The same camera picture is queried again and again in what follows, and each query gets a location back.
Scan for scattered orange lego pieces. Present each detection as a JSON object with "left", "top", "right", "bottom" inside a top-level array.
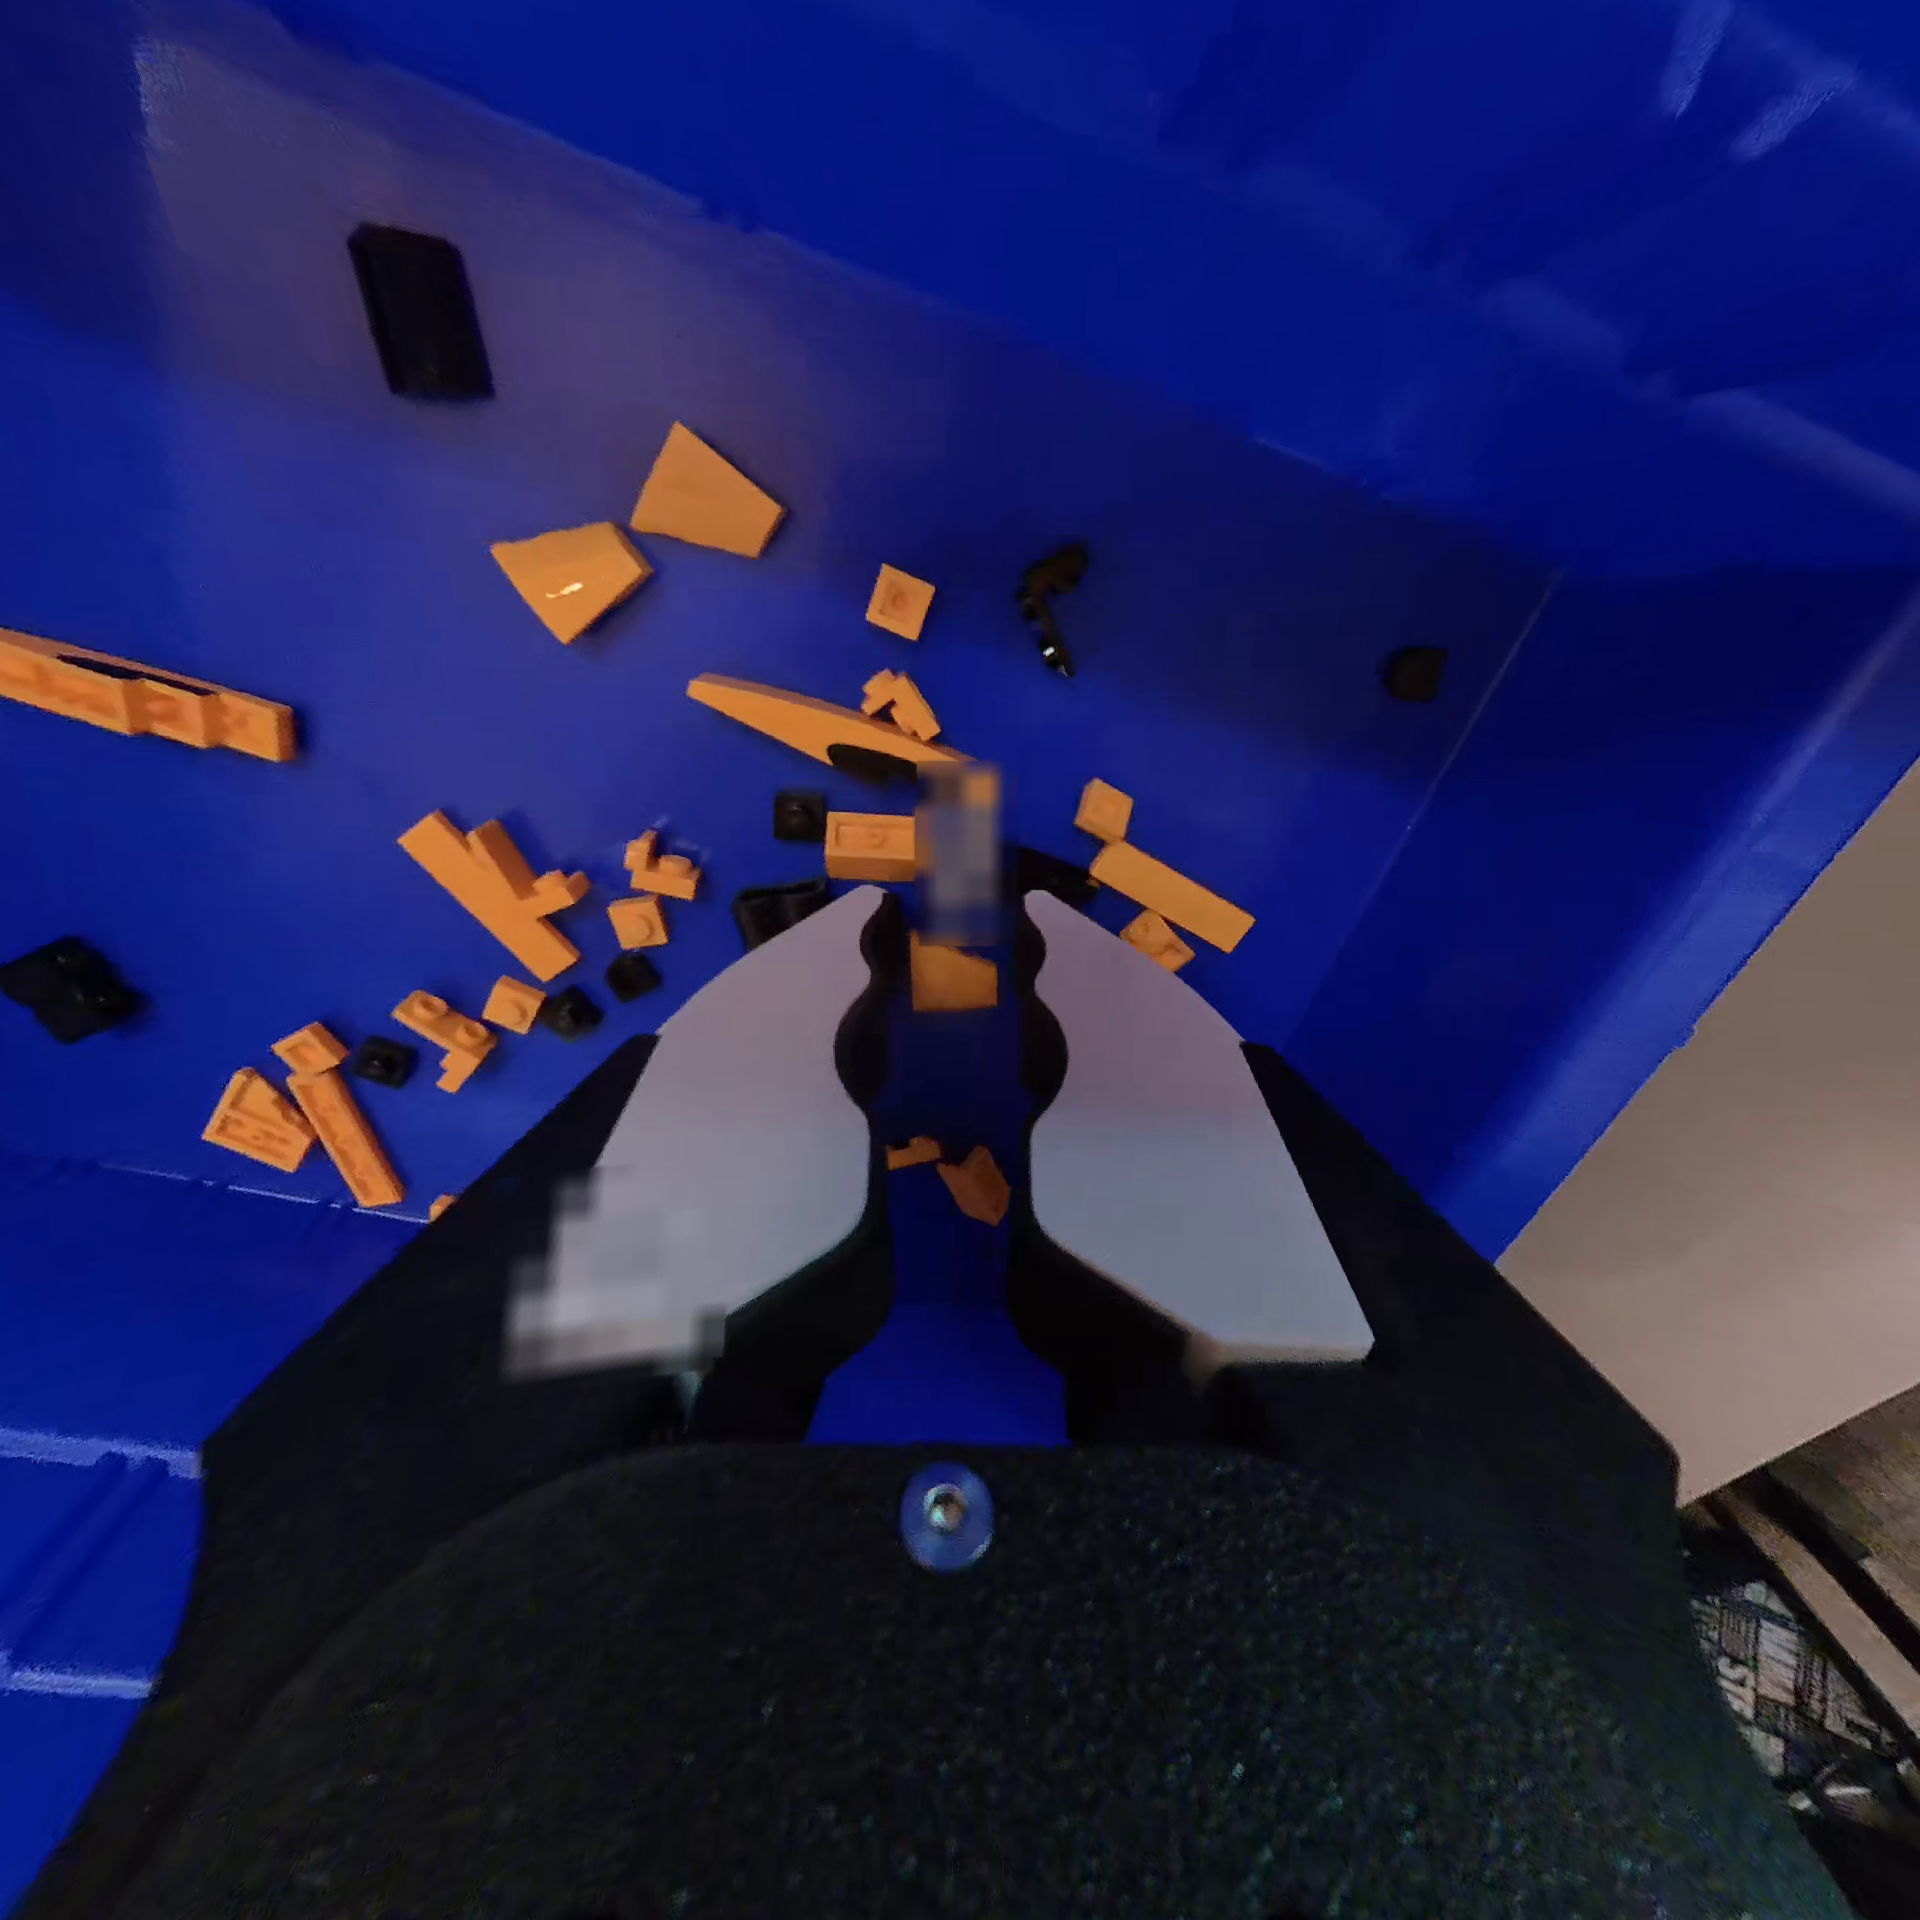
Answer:
[{"left": 0, "top": 421, "right": 1257, "bottom": 1226}]

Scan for dark printed cloth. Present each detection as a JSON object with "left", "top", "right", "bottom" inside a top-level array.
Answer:
[{"left": 1688, "top": 1553, "right": 1920, "bottom": 1920}]

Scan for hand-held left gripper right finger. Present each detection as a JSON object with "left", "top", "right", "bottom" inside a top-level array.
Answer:
[{"left": 1001, "top": 890, "right": 1377, "bottom": 1439}]

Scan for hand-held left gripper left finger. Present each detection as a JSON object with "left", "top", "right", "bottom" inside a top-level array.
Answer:
[{"left": 594, "top": 885, "right": 905, "bottom": 1439}]

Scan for blue plastic bin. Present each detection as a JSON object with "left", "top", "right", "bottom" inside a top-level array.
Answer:
[{"left": 0, "top": 0, "right": 1920, "bottom": 1884}]

